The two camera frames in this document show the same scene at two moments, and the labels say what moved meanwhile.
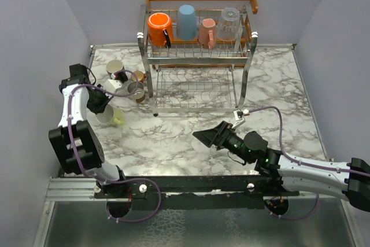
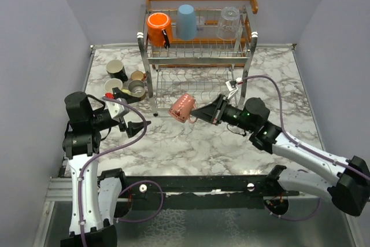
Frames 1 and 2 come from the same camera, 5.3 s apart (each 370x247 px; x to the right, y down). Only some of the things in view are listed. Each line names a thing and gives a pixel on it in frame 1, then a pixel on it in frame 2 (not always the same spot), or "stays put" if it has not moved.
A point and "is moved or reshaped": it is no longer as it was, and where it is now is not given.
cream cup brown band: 139,95 stays put
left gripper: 100,107 → 133,127
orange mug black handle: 159,29 stays put
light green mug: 111,114 is moved or reshaped
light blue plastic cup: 187,27 stays put
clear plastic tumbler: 228,28 stays put
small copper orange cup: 140,76 stays put
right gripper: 212,136 → 214,112
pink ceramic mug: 207,33 → 182,107
